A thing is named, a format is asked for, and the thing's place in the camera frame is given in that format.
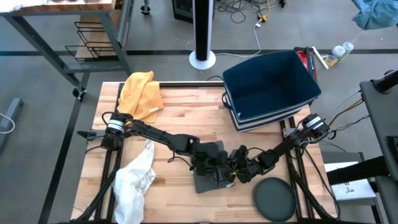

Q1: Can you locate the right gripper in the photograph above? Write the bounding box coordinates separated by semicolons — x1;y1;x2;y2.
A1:
229;144;275;185

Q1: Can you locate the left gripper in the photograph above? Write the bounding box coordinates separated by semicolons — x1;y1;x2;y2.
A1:
186;139;230;185

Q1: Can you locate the grey kitchen towel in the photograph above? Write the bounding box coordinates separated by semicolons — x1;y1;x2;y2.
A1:
193;139;236;194

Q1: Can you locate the yellow towel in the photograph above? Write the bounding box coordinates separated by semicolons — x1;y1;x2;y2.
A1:
117;70;165;124

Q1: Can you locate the dark green round plate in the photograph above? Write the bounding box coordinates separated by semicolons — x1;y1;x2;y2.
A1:
254;177;298;223

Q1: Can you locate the white crumpled cloth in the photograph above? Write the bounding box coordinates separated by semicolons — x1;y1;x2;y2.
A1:
112;139;157;224

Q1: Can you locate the navy white striped fabric bin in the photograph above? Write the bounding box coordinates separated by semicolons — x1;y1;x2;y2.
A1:
221;50;322;134

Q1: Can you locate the white printed box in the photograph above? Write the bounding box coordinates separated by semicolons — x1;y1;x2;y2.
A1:
324;161;377;207

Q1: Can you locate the black padded bar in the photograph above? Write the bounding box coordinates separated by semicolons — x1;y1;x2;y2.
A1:
326;155;391;187

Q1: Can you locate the red black tool case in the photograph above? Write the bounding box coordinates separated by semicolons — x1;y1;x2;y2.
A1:
294;46;319;84

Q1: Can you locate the white black tower fan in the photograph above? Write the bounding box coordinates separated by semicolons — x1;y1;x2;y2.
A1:
188;0;217;71

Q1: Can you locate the white plastic tube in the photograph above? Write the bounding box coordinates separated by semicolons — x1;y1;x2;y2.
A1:
312;45;330;71

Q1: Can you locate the grey equipment cart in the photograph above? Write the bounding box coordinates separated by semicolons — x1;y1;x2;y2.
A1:
359;79;398;224

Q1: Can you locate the black caster wheel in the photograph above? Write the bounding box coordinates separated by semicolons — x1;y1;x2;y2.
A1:
72;86;89;103
140;0;152;16

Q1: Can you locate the black box on floor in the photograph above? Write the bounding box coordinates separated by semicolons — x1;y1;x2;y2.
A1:
172;0;195;24

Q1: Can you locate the green bottle white cap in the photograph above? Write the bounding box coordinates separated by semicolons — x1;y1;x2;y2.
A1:
337;42;355;64

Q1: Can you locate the tan wooden board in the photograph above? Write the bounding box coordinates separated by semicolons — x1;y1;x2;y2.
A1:
75;12;125;60

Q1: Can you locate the teal patterned cloth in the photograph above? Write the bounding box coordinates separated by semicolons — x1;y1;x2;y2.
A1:
351;0;398;31

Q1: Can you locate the grey floor bar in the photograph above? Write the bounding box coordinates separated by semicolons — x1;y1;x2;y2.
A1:
0;97;24;150

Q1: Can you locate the white cloth on workbench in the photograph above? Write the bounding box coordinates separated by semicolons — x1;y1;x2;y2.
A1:
0;0;47;14

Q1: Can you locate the black metal table rail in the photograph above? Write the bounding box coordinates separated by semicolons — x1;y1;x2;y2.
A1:
119;81;225;89

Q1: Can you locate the white power cable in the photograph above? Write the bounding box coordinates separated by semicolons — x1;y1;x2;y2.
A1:
185;18;264;58

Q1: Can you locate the black wire rack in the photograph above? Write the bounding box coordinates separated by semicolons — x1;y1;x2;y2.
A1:
64;21;119;62

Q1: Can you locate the tangle of black cables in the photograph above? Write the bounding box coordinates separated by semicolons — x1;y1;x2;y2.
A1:
214;0;287;24

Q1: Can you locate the black cylinder handle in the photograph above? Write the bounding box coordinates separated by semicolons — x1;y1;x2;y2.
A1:
372;69;398;94

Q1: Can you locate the thin white cable loop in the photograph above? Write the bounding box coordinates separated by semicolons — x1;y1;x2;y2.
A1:
0;111;16;134

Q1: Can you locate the wooden workbench grey frame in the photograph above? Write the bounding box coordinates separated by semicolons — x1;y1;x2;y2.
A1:
0;0;136;96

